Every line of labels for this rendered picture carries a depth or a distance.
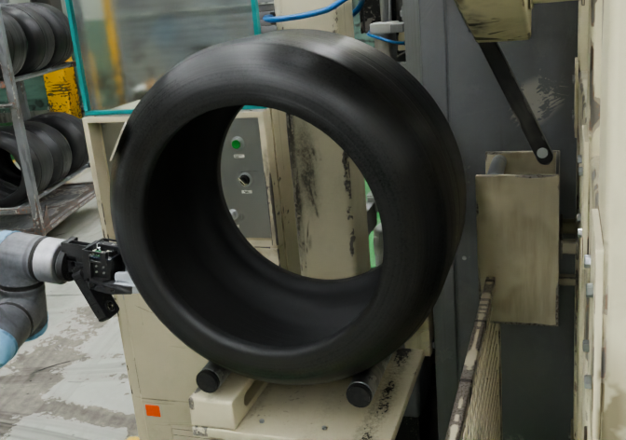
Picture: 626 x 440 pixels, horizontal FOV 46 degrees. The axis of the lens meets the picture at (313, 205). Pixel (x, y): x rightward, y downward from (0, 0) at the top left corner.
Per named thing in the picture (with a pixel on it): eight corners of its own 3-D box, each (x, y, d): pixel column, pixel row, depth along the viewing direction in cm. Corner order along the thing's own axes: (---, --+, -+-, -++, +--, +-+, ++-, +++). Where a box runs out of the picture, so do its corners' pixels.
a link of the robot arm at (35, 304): (-10, 348, 149) (-17, 291, 145) (12, 322, 160) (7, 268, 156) (36, 350, 149) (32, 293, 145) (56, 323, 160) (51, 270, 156)
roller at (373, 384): (398, 294, 153) (415, 308, 153) (386, 309, 155) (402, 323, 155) (355, 379, 122) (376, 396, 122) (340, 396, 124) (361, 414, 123)
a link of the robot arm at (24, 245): (13, 266, 157) (9, 222, 154) (63, 275, 154) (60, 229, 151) (-19, 282, 149) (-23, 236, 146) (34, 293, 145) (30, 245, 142)
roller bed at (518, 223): (488, 283, 162) (485, 151, 154) (559, 286, 158) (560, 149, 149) (479, 323, 145) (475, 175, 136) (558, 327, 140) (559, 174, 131)
